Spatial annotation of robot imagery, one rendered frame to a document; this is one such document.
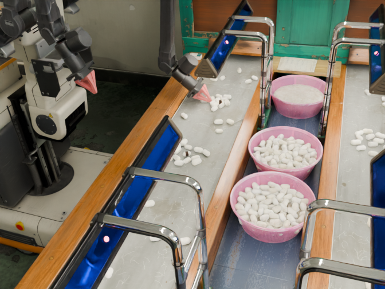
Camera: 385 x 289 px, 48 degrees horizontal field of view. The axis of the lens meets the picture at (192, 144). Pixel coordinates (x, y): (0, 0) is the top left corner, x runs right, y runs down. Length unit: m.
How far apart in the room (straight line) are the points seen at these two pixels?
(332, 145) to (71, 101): 1.10
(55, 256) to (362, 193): 0.97
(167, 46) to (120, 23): 1.73
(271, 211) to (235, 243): 0.15
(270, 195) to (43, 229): 1.15
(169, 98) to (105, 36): 1.80
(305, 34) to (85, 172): 1.32
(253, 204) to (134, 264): 0.42
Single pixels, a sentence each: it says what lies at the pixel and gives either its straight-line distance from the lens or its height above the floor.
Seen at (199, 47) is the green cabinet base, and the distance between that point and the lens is 2.34.
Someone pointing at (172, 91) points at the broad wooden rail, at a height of 0.76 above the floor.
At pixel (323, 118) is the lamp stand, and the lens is 1.74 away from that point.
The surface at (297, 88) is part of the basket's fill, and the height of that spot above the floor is 0.73.
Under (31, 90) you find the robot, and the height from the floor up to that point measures 0.89.
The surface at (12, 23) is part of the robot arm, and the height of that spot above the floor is 1.25.
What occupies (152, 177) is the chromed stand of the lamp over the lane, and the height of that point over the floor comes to 1.11.
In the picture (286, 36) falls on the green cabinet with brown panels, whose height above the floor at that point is 0.88.
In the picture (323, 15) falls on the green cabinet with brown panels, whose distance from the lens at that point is 2.17.
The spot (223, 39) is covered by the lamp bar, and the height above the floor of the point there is 1.10.
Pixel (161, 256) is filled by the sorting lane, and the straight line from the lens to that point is 1.29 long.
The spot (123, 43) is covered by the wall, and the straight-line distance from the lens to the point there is 3.59.
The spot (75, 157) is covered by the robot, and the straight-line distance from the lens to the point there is 2.50.
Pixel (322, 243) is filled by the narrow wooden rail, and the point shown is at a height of 0.76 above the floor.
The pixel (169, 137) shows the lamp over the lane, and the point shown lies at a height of 1.08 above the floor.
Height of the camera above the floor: 1.73
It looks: 36 degrees down
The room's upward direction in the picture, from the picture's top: 4 degrees counter-clockwise
